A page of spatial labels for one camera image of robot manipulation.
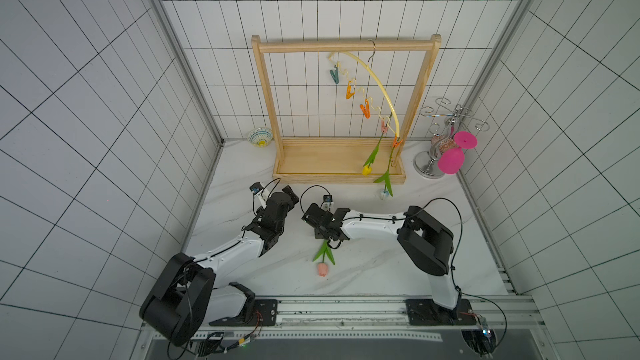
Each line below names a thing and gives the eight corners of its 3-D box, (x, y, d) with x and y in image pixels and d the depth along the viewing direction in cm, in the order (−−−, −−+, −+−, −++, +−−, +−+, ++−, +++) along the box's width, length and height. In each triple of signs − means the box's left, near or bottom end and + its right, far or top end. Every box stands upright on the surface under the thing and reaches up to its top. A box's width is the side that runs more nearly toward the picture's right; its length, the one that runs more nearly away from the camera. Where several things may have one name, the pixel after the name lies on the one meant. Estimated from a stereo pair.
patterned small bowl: (247, 149, 117) (245, 143, 114) (251, 133, 124) (249, 127, 121) (270, 149, 117) (269, 143, 114) (273, 133, 124) (272, 127, 121)
